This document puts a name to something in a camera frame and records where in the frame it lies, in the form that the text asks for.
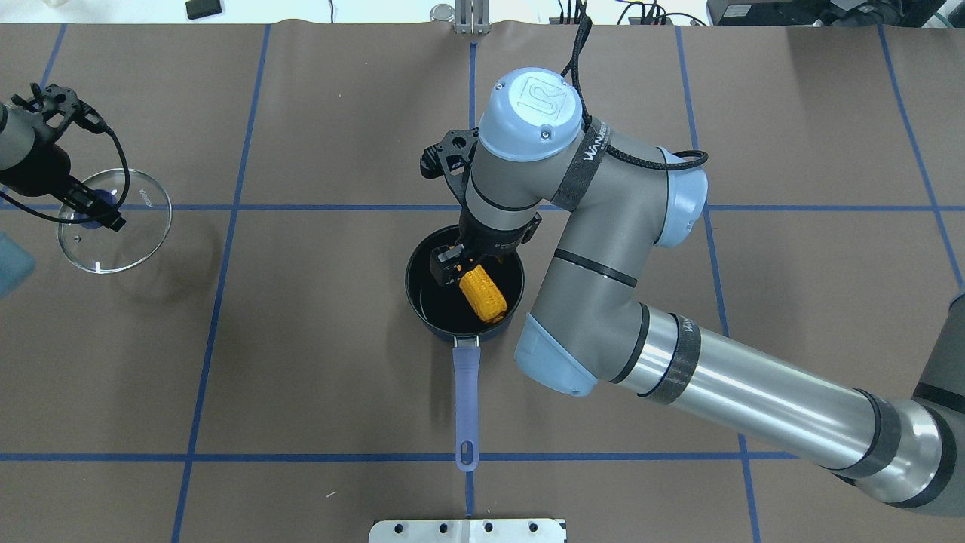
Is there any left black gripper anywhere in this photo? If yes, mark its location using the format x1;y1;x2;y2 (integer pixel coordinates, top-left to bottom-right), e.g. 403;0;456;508
1;142;127;232

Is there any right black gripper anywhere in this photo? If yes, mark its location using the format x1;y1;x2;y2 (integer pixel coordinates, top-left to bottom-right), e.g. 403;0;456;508
430;207;542;287

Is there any yellow plastic corn cob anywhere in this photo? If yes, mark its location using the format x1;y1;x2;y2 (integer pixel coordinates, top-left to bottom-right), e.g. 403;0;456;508
458;265;509;324

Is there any glass lid purple knob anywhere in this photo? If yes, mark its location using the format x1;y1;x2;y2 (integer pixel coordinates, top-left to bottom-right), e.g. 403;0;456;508
57;168;173;274

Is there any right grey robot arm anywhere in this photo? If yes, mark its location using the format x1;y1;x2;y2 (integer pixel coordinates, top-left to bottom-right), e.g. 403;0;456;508
421;66;964;517

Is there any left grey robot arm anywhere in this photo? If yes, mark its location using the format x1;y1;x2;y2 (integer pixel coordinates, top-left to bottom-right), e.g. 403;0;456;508
1;96;131;232

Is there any dark blue saucepan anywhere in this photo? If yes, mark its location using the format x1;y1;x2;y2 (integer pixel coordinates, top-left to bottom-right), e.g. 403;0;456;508
404;225;525;472

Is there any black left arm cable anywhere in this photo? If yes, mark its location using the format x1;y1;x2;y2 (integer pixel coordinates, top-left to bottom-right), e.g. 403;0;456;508
0;113;130;225

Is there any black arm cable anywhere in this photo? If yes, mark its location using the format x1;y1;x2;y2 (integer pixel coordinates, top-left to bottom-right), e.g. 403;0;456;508
559;14;709;171
0;113;130;225

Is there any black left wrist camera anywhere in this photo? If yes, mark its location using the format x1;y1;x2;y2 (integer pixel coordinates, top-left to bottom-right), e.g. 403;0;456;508
5;83;109;145

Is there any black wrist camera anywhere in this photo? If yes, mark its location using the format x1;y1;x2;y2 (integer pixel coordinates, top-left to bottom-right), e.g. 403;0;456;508
5;83;109;145
419;128;479;207

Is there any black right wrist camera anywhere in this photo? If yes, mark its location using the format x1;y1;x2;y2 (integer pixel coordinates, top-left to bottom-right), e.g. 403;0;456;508
419;128;479;207

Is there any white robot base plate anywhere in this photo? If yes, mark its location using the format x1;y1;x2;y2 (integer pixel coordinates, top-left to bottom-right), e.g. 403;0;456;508
368;518;568;542

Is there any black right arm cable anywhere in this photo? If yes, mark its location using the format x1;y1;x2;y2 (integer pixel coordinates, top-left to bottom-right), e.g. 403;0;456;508
559;14;709;171

